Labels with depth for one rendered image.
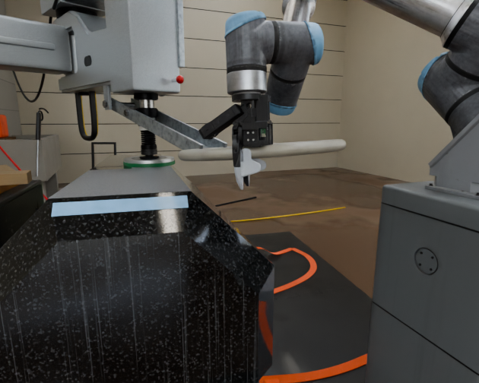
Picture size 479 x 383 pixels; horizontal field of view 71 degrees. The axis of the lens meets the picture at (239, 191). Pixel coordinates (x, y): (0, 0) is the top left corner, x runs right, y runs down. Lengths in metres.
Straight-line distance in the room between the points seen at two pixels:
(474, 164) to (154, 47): 1.15
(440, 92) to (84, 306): 1.17
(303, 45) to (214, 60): 5.95
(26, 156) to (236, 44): 3.63
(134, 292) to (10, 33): 1.40
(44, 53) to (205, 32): 5.02
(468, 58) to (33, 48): 1.76
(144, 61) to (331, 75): 6.67
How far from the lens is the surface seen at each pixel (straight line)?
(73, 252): 0.90
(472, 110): 1.16
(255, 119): 0.77
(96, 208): 0.92
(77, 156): 6.41
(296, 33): 0.81
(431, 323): 1.19
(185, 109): 6.51
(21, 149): 4.23
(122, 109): 1.59
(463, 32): 1.17
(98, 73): 1.69
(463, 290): 1.08
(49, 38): 2.01
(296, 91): 0.88
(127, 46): 1.43
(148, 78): 1.42
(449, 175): 1.16
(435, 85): 1.25
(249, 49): 0.77
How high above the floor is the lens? 1.06
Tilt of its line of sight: 12 degrees down
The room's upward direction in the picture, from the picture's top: straight up
